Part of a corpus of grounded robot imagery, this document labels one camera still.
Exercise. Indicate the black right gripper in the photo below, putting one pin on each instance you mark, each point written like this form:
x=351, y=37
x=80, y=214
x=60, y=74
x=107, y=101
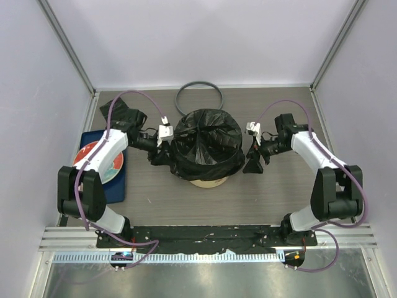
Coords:
x=254, y=166

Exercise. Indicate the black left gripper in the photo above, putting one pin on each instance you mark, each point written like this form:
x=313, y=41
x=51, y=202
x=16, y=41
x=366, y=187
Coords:
x=161, y=158

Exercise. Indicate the yellow capybara trash bin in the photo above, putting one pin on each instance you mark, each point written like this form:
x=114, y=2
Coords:
x=209, y=184

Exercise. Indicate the black trash bag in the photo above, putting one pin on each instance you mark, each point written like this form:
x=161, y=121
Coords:
x=207, y=146

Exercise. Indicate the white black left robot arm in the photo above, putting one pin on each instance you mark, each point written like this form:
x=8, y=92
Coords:
x=80, y=193

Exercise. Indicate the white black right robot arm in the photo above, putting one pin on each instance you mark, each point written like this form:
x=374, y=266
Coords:
x=335, y=193

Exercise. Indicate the folded spare black bags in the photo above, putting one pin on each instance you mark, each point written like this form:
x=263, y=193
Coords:
x=116, y=110

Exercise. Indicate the red and teal plate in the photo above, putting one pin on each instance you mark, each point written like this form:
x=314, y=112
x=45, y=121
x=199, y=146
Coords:
x=111, y=164

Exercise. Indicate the blue tray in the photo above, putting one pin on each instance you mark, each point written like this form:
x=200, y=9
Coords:
x=115, y=183

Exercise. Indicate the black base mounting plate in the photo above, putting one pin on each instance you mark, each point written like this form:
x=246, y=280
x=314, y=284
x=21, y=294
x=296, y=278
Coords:
x=212, y=239

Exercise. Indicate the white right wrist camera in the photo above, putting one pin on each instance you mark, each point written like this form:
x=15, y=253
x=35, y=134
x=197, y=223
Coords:
x=254, y=130

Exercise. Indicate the perforated cable duct strip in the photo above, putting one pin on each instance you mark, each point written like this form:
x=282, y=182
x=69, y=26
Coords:
x=120, y=257

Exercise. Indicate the left aluminium corner post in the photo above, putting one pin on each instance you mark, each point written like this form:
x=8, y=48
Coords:
x=65, y=43

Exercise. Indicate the aluminium corner post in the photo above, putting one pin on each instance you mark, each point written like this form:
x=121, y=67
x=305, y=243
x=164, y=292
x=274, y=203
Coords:
x=354, y=13
x=65, y=43

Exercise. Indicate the right aluminium corner post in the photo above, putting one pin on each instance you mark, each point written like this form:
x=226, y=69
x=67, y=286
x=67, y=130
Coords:
x=354, y=13

